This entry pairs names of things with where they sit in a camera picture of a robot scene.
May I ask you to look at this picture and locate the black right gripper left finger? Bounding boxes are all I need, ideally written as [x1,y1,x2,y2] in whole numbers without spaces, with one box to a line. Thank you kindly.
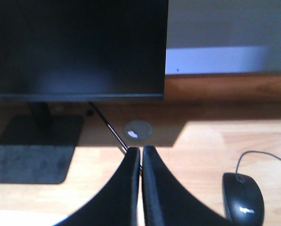
[56,147,140,226]

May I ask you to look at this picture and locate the black computer mouse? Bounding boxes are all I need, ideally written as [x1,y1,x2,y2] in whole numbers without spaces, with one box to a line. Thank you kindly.
[222,172,264,226]

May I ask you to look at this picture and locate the wooden computer desk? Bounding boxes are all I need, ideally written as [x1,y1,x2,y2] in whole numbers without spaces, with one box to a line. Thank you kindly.
[0,74,281,226]

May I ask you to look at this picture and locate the grey desk cable grommet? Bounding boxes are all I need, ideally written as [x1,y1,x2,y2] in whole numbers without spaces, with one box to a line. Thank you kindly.
[123,120,153,141]

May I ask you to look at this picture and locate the black monitor cable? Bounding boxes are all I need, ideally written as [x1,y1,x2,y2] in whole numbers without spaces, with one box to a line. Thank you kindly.
[88,101,129,153]

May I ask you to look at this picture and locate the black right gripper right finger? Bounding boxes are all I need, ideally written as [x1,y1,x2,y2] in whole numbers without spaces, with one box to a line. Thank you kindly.
[142,145,233,226]

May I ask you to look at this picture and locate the black computer monitor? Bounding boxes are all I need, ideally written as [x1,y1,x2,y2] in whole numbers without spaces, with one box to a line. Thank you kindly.
[0,0,168,184]

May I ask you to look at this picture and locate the white paper sheets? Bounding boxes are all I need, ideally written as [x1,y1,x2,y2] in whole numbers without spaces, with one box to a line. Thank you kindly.
[0,210,67,226]

